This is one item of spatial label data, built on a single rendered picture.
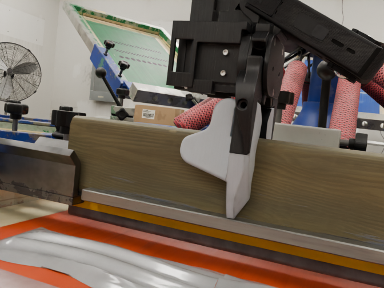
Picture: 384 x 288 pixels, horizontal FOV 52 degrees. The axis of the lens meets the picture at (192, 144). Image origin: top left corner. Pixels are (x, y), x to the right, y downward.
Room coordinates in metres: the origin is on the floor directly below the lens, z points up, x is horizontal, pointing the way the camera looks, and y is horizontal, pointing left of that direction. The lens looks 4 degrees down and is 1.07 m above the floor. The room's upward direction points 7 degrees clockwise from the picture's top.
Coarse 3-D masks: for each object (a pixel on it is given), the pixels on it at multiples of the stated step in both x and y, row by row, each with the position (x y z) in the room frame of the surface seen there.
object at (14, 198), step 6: (0, 192) 0.40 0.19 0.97; (6, 192) 0.41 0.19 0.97; (12, 192) 0.42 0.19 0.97; (0, 198) 0.40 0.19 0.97; (6, 198) 0.41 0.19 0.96; (12, 198) 0.42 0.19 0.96; (18, 198) 0.43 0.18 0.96; (24, 198) 0.43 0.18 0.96; (30, 198) 0.44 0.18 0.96; (36, 198) 0.45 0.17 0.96; (0, 204) 0.40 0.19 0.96; (6, 204) 0.41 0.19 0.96; (12, 204) 0.42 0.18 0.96
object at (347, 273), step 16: (80, 208) 0.38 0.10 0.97; (112, 224) 0.37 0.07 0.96; (128, 224) 0.36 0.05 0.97; (144, 224) 0.36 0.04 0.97; (192, 240) 0.34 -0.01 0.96; (208, 240) 0.33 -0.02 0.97; (224, 240) 0.33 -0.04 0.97; (256, 256) 0.32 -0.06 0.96; (272, 256) 0.32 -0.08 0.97; (288, 256) 0.31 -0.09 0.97; (320, 272) 0.30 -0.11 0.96; (336, 272) 0.30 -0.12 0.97; (352, 272) 0.29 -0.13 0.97; (368, 272) 0.29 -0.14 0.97
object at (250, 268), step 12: (240, 264) 0.32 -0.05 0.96; (252, 264) 0.32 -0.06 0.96; (264, 264) 0.33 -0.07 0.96; (276, 264) 0.33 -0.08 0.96; (240, 276) 0.29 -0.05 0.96; (252, 276) 0.30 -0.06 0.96; (264, 276) 0.30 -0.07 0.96; (276, 276) 0.30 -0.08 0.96; (288, 276) 0.30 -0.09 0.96; (300, 276) 0.31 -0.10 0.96; (312, 276) 0.31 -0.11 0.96; (324, 276) 0.31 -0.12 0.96
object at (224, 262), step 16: (16, 224) 0.36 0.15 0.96; (32, 224) 0.36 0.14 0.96; (48, 224) 0.37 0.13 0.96; (64, 224) 0.37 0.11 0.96; (80, 224) 0.38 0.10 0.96; (96, 224) 0.38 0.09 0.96; (96, 240) 0.34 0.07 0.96; (112, 240) 0.34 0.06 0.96; (128, 240) 0.35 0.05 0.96; (144, 240) 0.35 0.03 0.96; (160, 240) 0.36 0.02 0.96; (176, 240) 0.36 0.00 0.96; (160, 256) 0.32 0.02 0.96; (176, 256) 0.32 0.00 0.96; (192, 256) 0.33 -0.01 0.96; (208, 256) 0.33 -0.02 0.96; (224, 256) 0.33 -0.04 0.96; (240, 256) 0.34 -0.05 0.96; (0, 272) 0.25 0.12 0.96; (16, 272) 0.26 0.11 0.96; (32, 272) 0.26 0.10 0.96; (48, 272) 0.26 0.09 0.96; (224, 272) 0.30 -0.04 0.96
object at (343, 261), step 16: (96, 208) 0.37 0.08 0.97; (112, 208) 0.37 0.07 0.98; (160, 224) 0.35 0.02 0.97; (176, 224) 0.35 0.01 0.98; (192, 224) 0.34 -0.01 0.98; (240, 240) 0.32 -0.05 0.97; (256, 240) 0.32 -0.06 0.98; (304, 256) 0.31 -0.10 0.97; (320, 256) 0.30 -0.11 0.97; (336, 256) 0.30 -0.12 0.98
